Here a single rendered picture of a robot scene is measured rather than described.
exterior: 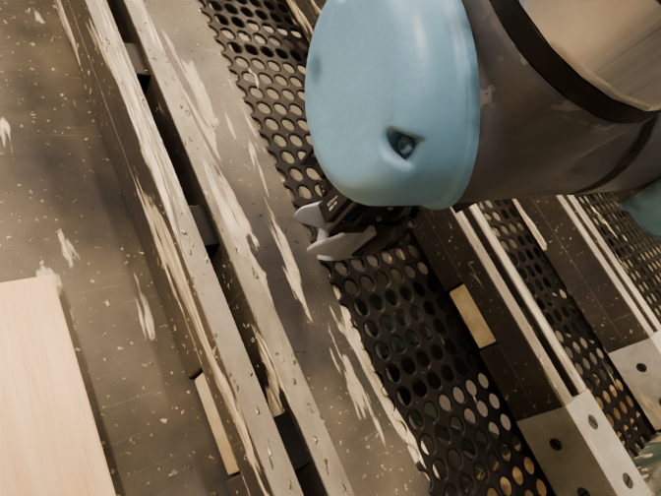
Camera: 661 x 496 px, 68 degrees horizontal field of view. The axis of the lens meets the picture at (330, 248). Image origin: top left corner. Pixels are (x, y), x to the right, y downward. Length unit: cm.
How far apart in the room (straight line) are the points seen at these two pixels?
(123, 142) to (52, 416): 23
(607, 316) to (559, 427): 30
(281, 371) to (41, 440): 16
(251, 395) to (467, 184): 26
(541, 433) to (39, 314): 52
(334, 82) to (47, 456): 31
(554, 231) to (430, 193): 74
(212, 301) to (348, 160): 25
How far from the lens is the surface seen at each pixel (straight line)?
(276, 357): 39
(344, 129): 16
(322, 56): 17
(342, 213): 37
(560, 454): 65
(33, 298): 42
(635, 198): 26
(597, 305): 88
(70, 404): 40
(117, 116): 49
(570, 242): 88
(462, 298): 65
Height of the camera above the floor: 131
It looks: 12 degrees down
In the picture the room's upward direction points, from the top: straight up
